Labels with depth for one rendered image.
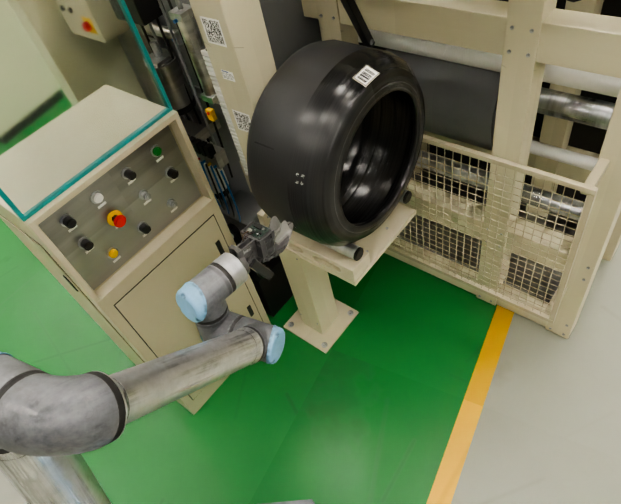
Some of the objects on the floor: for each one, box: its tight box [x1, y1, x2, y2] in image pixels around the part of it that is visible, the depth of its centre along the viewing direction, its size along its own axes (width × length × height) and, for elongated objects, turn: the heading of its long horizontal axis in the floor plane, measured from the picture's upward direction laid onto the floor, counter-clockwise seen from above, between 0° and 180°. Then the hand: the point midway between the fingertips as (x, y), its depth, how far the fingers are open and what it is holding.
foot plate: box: [283, 298, 359, 353], centre depth 251 cm, size 27×27×2 cm
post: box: [189, 0, 338, 334], centre depth 158 cm, size 13×13×250 cm
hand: (289, 227), depth 141 cm, fingers closed
